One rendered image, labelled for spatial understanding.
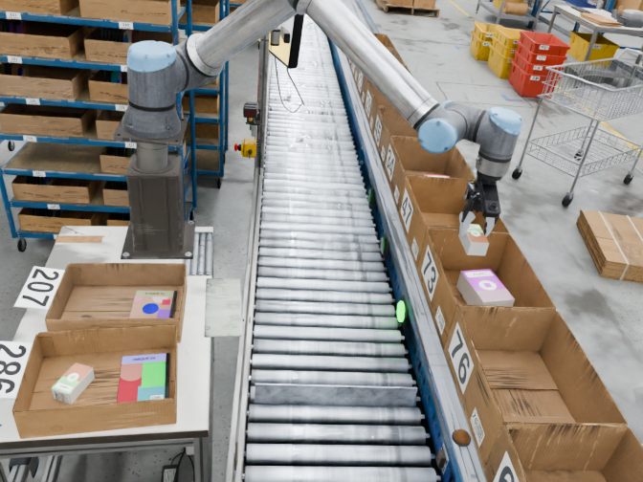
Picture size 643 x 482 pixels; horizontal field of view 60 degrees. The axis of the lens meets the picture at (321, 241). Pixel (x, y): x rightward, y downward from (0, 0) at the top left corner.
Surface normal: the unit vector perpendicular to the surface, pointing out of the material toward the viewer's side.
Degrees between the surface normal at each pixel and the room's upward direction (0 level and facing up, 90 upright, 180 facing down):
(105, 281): 89
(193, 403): 0
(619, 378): 0
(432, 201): 89
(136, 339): 89
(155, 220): 90
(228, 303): 0
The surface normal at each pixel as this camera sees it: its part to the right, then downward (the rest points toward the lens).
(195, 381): 0.10, -0.83
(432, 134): -0.45, 0.46
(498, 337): 0.05, 0.54
